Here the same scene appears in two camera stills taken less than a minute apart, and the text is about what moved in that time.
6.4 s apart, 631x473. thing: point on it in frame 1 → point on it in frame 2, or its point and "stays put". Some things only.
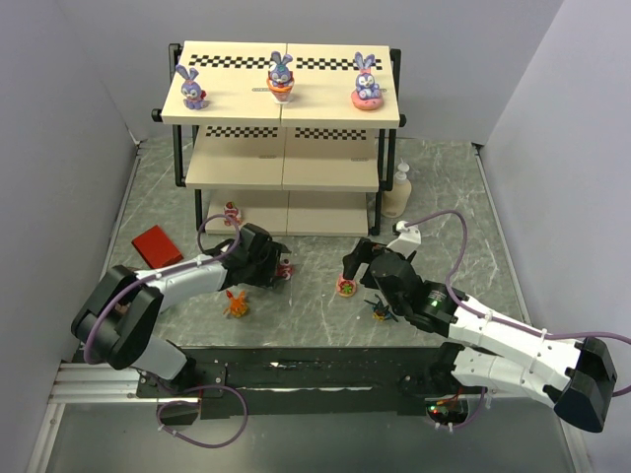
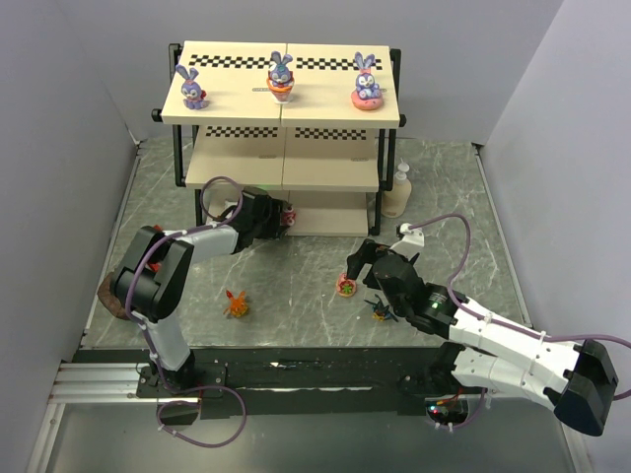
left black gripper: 271,263 → 274,217
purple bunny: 367,96 stays put
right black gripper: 368,261 stays put
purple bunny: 281,79 stays put
